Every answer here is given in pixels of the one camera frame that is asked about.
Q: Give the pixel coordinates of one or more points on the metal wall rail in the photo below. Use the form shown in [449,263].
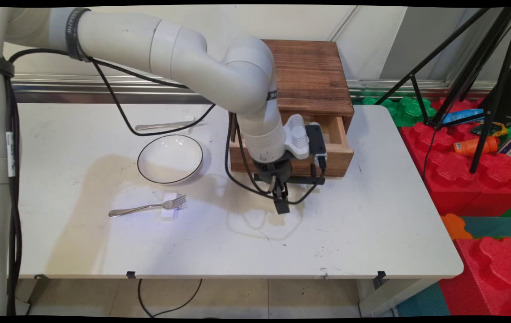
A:
[103,89]

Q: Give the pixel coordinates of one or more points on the white table leg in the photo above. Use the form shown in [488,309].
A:
[385,298]

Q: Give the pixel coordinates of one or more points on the small white block under knife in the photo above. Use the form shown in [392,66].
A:
[189,119]

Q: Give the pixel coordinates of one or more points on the orange foam block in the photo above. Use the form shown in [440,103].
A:
[455,226]

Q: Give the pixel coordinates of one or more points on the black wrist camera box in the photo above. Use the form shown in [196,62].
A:
[316,139]

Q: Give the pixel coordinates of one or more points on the orange bottle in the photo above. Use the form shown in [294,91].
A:
[473,146]

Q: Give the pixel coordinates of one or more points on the black camera tripod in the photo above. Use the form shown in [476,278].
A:
[493,80]

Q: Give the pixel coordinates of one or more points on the large red foam block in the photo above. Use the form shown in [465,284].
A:
[457,175]

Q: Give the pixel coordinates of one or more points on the dark wooden cabinet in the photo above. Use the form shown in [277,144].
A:
[311,76]

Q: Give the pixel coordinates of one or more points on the silver fork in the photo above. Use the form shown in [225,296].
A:
[148,207]

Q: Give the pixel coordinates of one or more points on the black table clamp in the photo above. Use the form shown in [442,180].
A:
[131,274]
[380,277]

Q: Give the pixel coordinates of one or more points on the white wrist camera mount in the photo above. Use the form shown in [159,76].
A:
[296,134]

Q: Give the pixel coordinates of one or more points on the white plate with black rim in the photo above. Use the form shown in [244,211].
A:
[170,159]

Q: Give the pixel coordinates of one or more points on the green foam block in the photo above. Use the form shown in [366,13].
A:
[405,110]

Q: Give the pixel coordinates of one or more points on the silver table knife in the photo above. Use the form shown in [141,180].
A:
[161,126]

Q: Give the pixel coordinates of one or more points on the yellow green snack packet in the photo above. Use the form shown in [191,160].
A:
[497,129]

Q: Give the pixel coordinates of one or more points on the blue packet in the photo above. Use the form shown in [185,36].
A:
[461,116]

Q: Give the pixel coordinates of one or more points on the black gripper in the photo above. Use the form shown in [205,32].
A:
[273,167]

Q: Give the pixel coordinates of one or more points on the white block under fork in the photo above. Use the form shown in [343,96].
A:
[169,214]

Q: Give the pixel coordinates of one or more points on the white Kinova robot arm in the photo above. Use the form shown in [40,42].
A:
[179,49]

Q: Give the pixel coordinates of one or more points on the wooden drawer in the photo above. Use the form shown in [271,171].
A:
[336,154]

